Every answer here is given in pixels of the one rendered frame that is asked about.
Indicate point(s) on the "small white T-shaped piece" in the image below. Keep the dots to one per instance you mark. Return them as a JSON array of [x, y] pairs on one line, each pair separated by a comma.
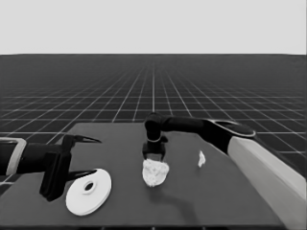
[[201, 158]]

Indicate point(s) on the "white round carrier with pins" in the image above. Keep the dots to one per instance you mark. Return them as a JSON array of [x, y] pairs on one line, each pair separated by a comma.
[[158, 163]]

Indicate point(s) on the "large thick white disc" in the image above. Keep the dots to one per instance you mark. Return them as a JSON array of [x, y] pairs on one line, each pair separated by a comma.
[[76, 201]]

